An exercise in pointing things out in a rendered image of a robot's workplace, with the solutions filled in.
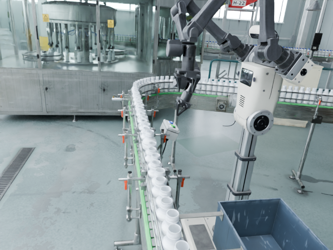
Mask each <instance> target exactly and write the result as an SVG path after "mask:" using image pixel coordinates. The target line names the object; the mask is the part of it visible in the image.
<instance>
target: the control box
mask: <svg viewBox="0 0 333 250"><path fill-rule="evenodd" d="M171 125H172V124H171V123H169V121H168V120H165V119H164V120H163V123H162V125H161V127H160V130H161V129H164V134H170V136H166V143H165V147H164V150H163V153H164V151H165V148H166V144H167V141H168V140H169V139H170V140H173V141H176V139H177V136H178V134H179V132H180V131H179V129H178V127H177V126H176V124H175V123H173V125H175V127H172V126H171Z"/></svg>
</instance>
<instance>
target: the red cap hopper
mask: <svg viewBox="0 0 333 250"><path fill-rule="evenodd" d="M230 2H231V4H226V5H225V6H224V14H223V21H222V30H223V31H224V32H227V31H232V32H246V34H245V35H244V36H243V37H241V38H240V40H241V39H243V38H244V37H245V36H246V35H247V34H248V31H240V30H226V29H225V26H226V19H227V11H242V12H251V13H252V14H251V20H250V26H249V27H251V26H252V23H253V17H254V12H255V17H254V23H253V25H256V21H257V16H258V10H259V0H230ZM256 2H257V6H256V9H255V5H256ZM252 3H253V8H252V9H247V8H244V7H246V6H248V5H250V4H252ZM245 39H247V43H248V44H249V41H250V37H249V36H246V37H245V38H244V39H243V40H242V41H244V40H245ZM250 44H253V38H251V41H250ZM221 58H222V55H220V56H219V55H218V59H221ZM220 65H221V61H218V62H217V69H216V77H215V79H217V80H220V79H222V78H223V79H233V78H228V77H224V76H226V75H227V73H226V74H224V75H223V76H222V77H219V76H220V75H221V74H222V73H224V72H225V71H226V70H224V71H223V72H221V73H220V74H219V72H220ZM236 75H237V76H238V77H240V76H239V75H238V73H236ZM235 80H239V78H236V79H235Z"/></svg>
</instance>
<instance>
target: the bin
mask: <svg viewBox="0 0 333 250"><path fill-rule="evenodd" d="M215 216H216V221H215V227H214V233H213V239H212V240H213V242H214V245H215V247H216V250H330V249H329V248H328V247H327V246H326V245H325V244H324V243H323V242H322V241H321V240H320V239H319V238H318V237H317V235H316V234H315V233H314V232H313V231H312V230H311V229H310V228H309V227H308V226H307V225H306V224H305V223H304V222H303V221H302V220H301V218H300V217H299V216H298V215H297V214H296V213H295V212H294V211H293V210H292V209H291V208H290V207H289V206H288V205H287V204H286V202H285V201H284V200H283V199H282V198H281V197H279V198H263V199H246V200H229V201H218V209H217V212H204V213H189V214H179V217H180V219H187V218H201V217H215Z"/></svg>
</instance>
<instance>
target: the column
mask: <svg viewBox="0 0 333 250"><path fill-rule="evenodd" d="M314 1H316V0H306V3H305V7H304V12H303V16H302V20H301V25H300V29H299V33H298V37H297V42H296V46H295V47H296V48H298V50H299V48H301V50H302V48H305V43H306V39H307V35H308V31H309V27H310V23H311V19H312V15H313V11H308V10H306V9H307V8H308V7H309V6H310V5H311V4H312V3H313V2H314ZM303 50H304V49H303Z"/></svg>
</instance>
